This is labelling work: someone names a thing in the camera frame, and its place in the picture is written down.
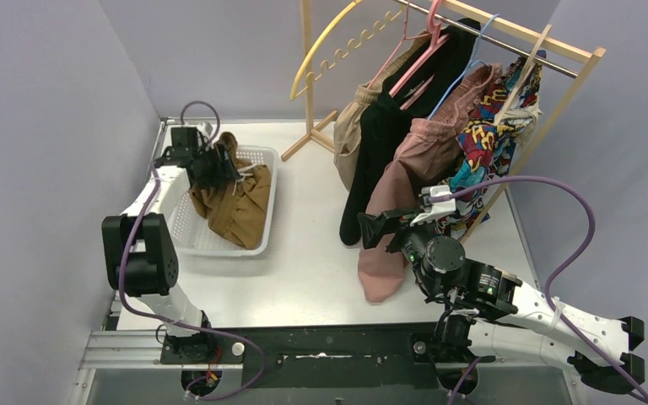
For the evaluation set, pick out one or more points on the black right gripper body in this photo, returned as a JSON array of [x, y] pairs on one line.
[[412, 240]]

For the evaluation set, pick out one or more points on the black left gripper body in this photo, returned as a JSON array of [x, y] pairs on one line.
[[208, 170]]

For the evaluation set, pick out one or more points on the brown shorts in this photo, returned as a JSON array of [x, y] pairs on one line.
[[236, 210]]

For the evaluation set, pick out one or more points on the beige shorts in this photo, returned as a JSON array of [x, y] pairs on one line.
[[348, 128]]

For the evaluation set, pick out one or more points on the yellow wire hanger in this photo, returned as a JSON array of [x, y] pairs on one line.
[[354, 25]]

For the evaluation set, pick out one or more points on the thin pink wire hanger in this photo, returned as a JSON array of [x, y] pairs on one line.
[[405, 37]]

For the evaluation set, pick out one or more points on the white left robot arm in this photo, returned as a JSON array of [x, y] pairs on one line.
[[142, 264]]

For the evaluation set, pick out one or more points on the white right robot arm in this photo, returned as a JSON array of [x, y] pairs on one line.
[[491, 315]]

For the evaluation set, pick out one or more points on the pink shorts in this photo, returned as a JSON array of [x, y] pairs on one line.
[[426, 156]]

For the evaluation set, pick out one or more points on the colourful comic print shorts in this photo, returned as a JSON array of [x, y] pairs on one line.
[[494, 132]]

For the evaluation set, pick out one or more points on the black shorts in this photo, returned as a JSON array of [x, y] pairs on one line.
[[385, 123]]

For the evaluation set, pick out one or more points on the light blue hanger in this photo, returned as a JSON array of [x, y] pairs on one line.
[[471, 62]]

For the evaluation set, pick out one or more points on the thick pink plastic hanger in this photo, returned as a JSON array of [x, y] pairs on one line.
[[436, 41]]

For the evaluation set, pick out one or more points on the wooden hanger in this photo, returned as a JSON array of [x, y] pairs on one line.
[[524, 72]]

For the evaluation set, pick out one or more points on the white plastic basket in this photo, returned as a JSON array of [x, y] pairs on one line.
[[190, 232]]

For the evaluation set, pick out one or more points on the wooden clothes rack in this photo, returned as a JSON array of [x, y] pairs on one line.
[[588, 60]]

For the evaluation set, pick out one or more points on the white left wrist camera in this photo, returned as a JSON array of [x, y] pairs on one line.
[[206, 131]]

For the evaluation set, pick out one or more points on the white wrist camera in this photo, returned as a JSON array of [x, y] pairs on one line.
[[436, 202], [206, 131]]

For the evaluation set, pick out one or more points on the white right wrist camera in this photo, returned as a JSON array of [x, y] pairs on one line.
[[436, 202]]

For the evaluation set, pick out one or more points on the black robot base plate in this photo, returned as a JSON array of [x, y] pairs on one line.
[[422, 355]]

